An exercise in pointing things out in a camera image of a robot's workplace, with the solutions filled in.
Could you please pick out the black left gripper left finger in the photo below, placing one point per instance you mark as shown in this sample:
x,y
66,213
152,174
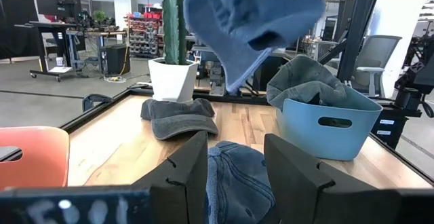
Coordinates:
x,y
183,183

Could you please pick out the dark grey cap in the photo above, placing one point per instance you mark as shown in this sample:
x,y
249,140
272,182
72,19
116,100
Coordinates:
x,y
176,122

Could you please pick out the orange plastic bin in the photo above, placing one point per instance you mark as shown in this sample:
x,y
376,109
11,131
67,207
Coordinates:
x,y
37,156

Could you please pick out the shelf with red bins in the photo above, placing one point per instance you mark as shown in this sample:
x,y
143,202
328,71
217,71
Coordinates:
x,y
144,34

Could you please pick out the blue denim cap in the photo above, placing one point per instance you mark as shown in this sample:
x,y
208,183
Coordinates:
x,y
251,17
237,183

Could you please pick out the white plant pot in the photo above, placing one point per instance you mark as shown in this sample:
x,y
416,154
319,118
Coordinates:
x,y
173,79

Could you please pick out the blue plastic bin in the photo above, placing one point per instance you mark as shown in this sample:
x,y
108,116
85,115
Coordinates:
x,y
325,139

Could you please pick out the grey office chair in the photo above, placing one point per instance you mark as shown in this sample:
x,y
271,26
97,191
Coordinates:
x,y
376,54

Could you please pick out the black table clamp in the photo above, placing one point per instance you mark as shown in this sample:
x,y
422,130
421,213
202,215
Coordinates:
x,y
95,100

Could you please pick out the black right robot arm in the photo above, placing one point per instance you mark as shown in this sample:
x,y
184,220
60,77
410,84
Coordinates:
x,y
417,78

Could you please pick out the black monitor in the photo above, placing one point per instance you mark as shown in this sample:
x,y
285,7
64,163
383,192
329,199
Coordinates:
x,y
56,1

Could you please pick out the grey-green denim cap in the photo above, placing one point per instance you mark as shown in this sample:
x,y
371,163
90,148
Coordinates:
x,y
301,78

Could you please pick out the black floor box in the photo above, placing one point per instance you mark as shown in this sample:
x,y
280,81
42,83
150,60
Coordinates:
x,y
117,59

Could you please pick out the small green plant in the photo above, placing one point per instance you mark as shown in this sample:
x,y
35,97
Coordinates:
x,y
99,15

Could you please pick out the black box with white labels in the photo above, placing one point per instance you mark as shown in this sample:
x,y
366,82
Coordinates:
x,y
390,129

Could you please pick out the black curtain panel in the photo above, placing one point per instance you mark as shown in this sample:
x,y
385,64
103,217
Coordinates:
x,y
13,23

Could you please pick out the black rolling desk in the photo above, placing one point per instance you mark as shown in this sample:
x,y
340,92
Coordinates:
x,y
51,47

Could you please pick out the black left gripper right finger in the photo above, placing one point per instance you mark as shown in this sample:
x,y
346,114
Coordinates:
x,y
295,190

